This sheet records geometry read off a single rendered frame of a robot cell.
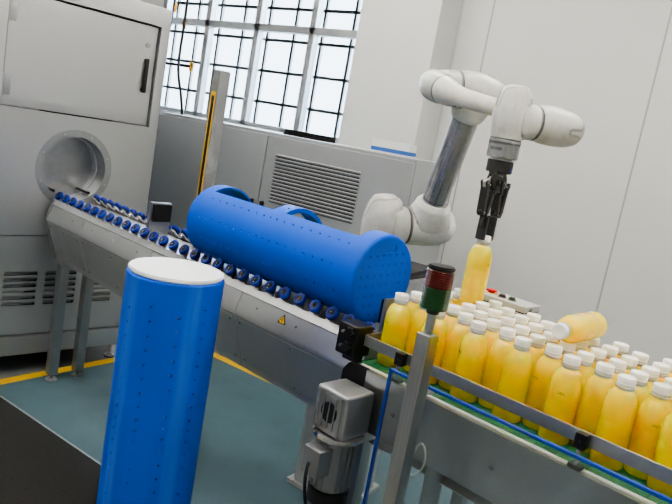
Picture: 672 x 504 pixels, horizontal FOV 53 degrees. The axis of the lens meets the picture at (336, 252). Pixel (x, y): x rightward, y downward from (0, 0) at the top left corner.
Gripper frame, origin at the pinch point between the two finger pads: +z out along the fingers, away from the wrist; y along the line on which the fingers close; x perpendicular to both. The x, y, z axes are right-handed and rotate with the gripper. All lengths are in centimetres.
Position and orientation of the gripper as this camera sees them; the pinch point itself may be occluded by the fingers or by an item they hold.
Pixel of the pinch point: (486, 228)
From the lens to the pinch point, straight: 204.5
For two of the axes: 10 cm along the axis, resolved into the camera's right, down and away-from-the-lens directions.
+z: -1.7, 9.7, 1.7
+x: 7.1, 2.4, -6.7
